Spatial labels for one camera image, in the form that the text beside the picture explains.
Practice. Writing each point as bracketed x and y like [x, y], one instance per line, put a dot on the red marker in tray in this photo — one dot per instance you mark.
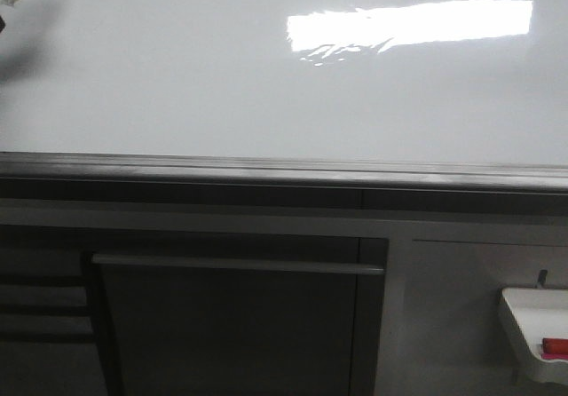
[555, 346]

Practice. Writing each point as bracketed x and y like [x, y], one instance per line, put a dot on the pink item in tray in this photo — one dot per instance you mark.
[554, 357]

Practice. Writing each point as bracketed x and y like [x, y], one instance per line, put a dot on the dark cabinet door panel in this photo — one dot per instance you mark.
[195, 331]

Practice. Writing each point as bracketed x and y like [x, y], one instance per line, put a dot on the grey horizontal door handle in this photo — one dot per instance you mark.
[239, 264]

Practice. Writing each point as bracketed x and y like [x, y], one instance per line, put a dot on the white whiteboard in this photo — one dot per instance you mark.
[472, 81]

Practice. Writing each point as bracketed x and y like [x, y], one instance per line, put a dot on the white wall-mounted tray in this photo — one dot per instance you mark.
[528, 315]

